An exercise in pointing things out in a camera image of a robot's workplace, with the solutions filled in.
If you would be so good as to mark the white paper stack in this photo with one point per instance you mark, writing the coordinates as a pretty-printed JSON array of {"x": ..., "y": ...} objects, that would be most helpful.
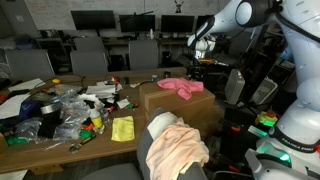
[{"x": 100, "y": 90}]

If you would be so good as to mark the grey office chair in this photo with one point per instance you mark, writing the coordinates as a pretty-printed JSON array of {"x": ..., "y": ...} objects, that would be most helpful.
[
  {"x": 89, "y": 44},
  {"x": 143, "y": 55},
  {"x": 143, "y": 146},
  {"x": 88, "y": 63},
  {"x": 30, "y": 63}
]

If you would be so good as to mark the white card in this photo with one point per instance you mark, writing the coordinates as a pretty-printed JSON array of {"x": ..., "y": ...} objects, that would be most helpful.
[{"x": 122, "y": 103}]

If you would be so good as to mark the black round speaker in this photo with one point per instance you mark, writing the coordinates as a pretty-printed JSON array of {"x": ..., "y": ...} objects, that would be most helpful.
[{"x": 166, "y": 74}]

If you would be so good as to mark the large brown cardboard box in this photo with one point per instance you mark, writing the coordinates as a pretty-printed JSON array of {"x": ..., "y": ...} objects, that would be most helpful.
[{"x": 186, "y": 106}]

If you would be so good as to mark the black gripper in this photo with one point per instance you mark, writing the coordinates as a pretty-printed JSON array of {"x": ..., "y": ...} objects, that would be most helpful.
[{"x": 196, "y": 71}]

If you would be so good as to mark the peach shirt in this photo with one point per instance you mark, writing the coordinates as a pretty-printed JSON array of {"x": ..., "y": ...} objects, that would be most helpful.
[{"x": 176, "y": 150}]

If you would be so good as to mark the whiteboard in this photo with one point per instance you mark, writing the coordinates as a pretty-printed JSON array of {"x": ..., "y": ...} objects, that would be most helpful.
[{"x": 66, "y": 6}]

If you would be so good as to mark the clear plastic bag pile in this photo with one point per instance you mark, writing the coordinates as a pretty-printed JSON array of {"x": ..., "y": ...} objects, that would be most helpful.
[{"x": 73, "y": 113}]

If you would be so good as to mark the tan wrist camera bar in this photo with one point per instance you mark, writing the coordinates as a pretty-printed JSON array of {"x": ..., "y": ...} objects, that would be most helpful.
[{"x": 206, "y": 61}]

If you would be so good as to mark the adjustable wrench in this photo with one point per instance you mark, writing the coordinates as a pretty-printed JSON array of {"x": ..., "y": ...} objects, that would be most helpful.
[{"x": 81, "y": 143}]

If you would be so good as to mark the white space heater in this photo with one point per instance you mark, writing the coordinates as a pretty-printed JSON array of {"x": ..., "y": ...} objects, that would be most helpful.
[{"x": 234, "y": 86}]

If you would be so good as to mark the white grille fan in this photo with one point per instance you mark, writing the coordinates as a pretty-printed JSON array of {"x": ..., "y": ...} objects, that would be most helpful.
[{"x": 263, "y": 91}]

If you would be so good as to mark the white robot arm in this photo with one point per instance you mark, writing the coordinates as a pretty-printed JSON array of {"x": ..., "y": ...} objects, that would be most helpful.
[{"x": 293, "y": 83}]

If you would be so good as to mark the white paper sheet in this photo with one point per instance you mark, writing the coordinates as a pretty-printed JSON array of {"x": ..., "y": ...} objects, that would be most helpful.
[
  {"x": 25, "y": 85},
  {"x": 11, "y": 106}
]

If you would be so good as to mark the white yellow spray bottle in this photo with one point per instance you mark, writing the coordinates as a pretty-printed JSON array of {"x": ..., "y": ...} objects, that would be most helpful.
[{"x": 96, "y": 120}]

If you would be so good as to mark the red ball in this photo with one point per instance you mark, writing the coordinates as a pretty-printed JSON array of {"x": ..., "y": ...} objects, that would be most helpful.
[{"x": 115, "y": 79}]

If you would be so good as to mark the green plastic item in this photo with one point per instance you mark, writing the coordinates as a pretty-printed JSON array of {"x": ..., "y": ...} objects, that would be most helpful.
[
  {"x": 86, "y": 134},
  {"x": 16, "y": 140}
]

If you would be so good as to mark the pink shirt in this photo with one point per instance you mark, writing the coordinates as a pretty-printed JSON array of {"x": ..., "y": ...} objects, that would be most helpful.
[{"x": 181, "y": 86}]

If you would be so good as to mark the black computer monitor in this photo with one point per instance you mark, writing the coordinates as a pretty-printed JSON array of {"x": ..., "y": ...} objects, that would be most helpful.
[
  {"x": 136, "y": 23},
  {"x": 93, "y": 20},
  {"x": 176, "y": 23}
]

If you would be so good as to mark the blue cap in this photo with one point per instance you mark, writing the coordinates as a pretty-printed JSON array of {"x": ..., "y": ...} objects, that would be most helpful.
[{"x": 30, "y": 108}]

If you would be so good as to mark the silver tape roll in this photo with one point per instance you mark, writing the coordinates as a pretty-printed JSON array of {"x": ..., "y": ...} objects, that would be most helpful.
[{"x": 50, "y": 108}]

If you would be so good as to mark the dark mesh office chair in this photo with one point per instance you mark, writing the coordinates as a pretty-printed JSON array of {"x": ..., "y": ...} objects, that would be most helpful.
[{"x": 233, "y": 50}]

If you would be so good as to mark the white towel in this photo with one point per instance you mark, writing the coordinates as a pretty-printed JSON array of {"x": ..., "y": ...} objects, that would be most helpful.
[{"x": 160, "y": 123}]

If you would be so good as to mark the orange yellow ball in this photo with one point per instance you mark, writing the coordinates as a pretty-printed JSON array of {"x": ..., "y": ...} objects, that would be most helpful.
[{"x": 56, "y": 81}]

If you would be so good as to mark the black robot stand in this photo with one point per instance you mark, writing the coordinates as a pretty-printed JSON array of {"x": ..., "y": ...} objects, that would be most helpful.
[{"x": 236, "y": 143}]

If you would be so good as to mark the yellow cloth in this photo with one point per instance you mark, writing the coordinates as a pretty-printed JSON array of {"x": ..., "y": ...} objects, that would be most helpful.
[{"x": 123, "y": 128}]

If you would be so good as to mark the small white bottle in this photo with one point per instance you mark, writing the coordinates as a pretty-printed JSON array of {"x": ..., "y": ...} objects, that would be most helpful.
[{"x": 151, "y": 34}]

